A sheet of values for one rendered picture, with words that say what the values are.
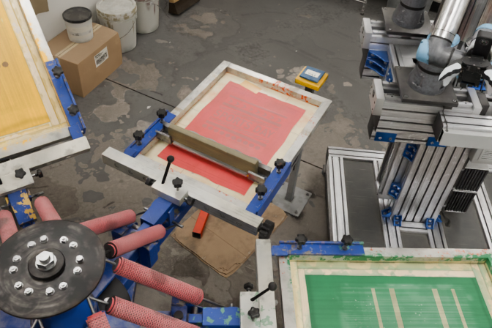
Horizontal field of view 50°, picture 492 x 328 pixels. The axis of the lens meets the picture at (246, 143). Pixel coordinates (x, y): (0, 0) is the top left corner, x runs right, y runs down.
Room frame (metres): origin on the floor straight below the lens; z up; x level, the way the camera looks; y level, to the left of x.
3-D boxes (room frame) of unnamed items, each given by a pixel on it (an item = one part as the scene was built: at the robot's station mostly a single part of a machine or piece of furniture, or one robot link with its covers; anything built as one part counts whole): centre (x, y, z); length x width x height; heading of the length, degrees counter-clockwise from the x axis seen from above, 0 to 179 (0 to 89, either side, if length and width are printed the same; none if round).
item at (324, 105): (1.70, 0.05, 0.97); 0.79 x 0.58 x 0.04; 155
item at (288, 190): (2.16, -0.30, 0.48); 0.22 x 0.22 x 0.96; 65
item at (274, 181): (1.36, -0.11, 0.98); 0.30 x 0.05 x 0.07; 155
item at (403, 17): (2.25, -0.71, 1.31); 0.15 x 0.15 x 0.10
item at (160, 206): (1.19, 0.28, 1.02); 0.17 x 0.06 x 0.05; 155
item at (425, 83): (1.76, -0.71, 1.31); 0.15 x 0.15 x 0.10
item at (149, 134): (1.60, 0.40, 0.98); 0.30 x 0.05 x 0.07; 155
